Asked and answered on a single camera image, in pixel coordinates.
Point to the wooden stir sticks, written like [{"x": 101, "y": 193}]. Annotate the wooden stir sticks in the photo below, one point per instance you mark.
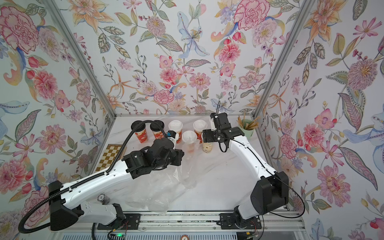
[{"x": 254, "y": 124}]

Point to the clear plastic carrier bag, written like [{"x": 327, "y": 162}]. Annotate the clear plastic carrier bag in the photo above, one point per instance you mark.
[{"x": 194, "y": 164}]

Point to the white lid beige cup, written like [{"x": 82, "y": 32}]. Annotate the white lid beige cup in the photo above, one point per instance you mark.
[{"x": 207, "y": 147}]

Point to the wooden chessboard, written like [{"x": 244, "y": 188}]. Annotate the wooden chessboard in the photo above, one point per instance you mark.
[{"x": 107, "y": 157}]

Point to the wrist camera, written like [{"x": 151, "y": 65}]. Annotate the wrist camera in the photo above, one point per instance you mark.
[
  {"x": 219, "y": 121},
  {"x": 173, "y": 137}
]

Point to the black lid red cup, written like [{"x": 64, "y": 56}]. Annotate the black lid red cup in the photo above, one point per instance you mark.
[
  {"x": 157, "y": 129},
  {"x": 140, "y": 131}
]

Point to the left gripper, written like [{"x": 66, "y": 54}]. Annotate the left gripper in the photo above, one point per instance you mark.
[{"x": 178, "y": 158}]

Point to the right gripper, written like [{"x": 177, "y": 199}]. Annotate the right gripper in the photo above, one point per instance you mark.
[{"x": 208, "y": 135}]

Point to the green cup holder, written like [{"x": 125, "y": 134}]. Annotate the green cup holder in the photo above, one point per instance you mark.
[{"x": 244, "y": 125}]

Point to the white lid red back cup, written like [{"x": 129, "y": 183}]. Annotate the white lid red back cup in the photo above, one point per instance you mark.
[{"x": 199, "y": 126}]

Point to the white lid floral cup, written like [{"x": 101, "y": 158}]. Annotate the white lid floral cup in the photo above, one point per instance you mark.
[{"x": 189, "y": 139}]

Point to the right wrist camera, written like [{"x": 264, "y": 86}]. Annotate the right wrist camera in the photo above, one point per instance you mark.
[{"x": 219, "y": 121}]

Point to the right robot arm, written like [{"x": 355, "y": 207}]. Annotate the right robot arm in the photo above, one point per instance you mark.
[{"x": 271, "y": 188}]

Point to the white lid red cup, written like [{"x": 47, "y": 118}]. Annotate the white lid red cup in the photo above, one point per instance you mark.
[
  {"x": 177, "y": 126},
  {"x": 199, "y": 126}
]

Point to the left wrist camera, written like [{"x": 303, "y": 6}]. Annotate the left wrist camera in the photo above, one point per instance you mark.
[{"x": 173, "y": 137}]

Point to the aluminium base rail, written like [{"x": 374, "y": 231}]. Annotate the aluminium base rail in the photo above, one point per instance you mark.
[{"x": 194, "y": 221}]

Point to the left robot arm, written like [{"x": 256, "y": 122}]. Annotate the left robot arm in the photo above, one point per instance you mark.
[{"x": 74, "y": 207}]

